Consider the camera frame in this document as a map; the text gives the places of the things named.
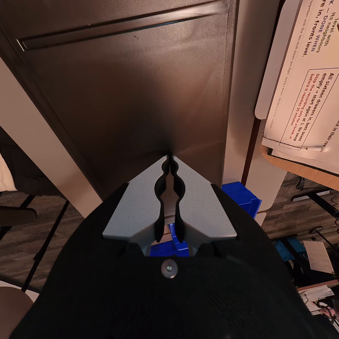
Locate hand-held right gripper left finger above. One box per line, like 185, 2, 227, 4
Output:
103, 155, 170, 257

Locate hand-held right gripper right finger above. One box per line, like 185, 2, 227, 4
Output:
169, 155, 237, 257

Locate white desk side panel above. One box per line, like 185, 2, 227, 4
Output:
224, 0, 288, 227

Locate black desk foot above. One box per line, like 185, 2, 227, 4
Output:
291, 189, 339, 210

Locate wooden desk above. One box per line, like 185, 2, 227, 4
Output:
261, 144, 339, 191

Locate blue plastic bin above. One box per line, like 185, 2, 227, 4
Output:
150, 181, 263, 257

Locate black stand legs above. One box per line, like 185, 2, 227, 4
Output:
21, 196, 70, 292

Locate blue bag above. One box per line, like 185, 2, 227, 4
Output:
274, 237, 309, 263

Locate white slanted board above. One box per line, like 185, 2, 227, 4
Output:
0, 57, 102, 219

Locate dark metal cabinet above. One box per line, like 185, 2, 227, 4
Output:
0, 0, 240, 220

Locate white paper card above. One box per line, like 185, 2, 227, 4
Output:
303, 240, 335, 274

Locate white cloth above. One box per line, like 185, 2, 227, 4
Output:
0, 152, 17, 191

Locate white rounded panel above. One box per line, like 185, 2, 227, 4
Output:
255, 0, 302, 120

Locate printed instruction sheet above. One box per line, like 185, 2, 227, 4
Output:
262, 0, 339, 175

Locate brown round seat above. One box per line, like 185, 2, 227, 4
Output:
0, 287, 35, 339

